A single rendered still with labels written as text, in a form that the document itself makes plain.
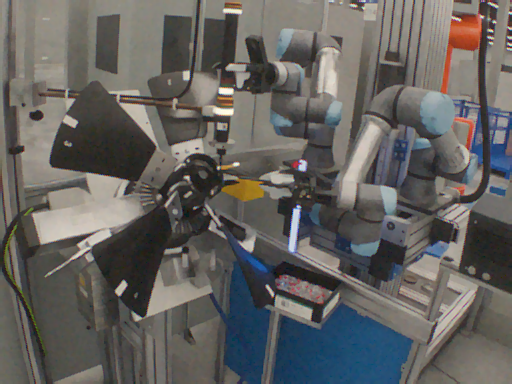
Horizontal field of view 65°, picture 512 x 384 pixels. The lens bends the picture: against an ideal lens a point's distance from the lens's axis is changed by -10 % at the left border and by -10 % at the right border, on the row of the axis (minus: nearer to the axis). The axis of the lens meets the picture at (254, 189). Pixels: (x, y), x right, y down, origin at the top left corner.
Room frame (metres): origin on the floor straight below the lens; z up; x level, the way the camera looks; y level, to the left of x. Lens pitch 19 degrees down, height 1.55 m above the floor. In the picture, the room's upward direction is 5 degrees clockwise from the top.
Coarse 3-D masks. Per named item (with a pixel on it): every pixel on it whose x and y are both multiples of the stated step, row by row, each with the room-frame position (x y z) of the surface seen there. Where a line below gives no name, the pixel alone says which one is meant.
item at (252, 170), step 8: (256, 160) 1.32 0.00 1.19; (264, 160) 1.33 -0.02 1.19; (232, 168) 1.21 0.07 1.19; (240, 168) 1.22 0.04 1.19; (248, 168) 1.23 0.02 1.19; (256, 168) 1.24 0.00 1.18; (264, 168) 1.26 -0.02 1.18; (272, 168) 1.27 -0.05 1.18; (280, 168) 1.30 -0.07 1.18; (240, 176) 1.12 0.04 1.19; (248, 176) 1.14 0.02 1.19; (256, 176) 1.16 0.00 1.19; (272, 184) 1.14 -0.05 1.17; (280, 184) 1.16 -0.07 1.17; (288, 184) 1.19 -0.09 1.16
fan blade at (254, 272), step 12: (228, 240) 0.96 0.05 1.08; (240, 252) 0.97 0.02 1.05; (240, 264) 0.92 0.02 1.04; (252, 264) 0.99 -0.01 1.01; (252, 276) 0.94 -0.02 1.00; (264, 276) 1.01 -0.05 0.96; (252, 288) 0.90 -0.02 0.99; (264, 288) 0.95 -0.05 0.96; (252, 300) 0.87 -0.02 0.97; (264, 300) 0.91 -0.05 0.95
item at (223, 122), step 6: (216, 120) 1.12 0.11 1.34; (222, 120) 1.10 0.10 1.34; (228, 120) 1.11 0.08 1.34; (216, 126) 1.11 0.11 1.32; (222, 126) 1.10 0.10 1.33; (228, 126) 1.11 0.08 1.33; (216, 132) 1.12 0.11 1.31; (222, 132) 1.10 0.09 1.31; (228, 132) 1.11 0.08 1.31; (216, 138) 1.11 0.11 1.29; (222, 138) 1.11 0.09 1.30; (216, 150) 1.12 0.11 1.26; (222, 150) 1.11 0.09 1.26
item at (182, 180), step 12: (192, 156) 1.03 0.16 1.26; (204, 156) 1.05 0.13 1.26; (180, 168) 1.00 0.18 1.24; (192, 168) 1.01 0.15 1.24; (204, 168) 1.04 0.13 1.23; (216, 168) 1.05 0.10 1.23; (168, 180) 1.06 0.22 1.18; (180, 180) 0.98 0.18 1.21; (192, 180) 0.99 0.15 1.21; (204, 180) 1.02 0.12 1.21; (216, 180) 1.04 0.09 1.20; (156, 192) 1.04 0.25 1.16; (168, 192) 1.04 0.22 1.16; (180, 192) 0.99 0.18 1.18; (192, 192) 0.97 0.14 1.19; (204, 192) 0.98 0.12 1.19; (216, 192) 1.00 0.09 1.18; (192, 204) 1.00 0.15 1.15; (204, 204) 1.09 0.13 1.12; (192, 216) 1.04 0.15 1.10
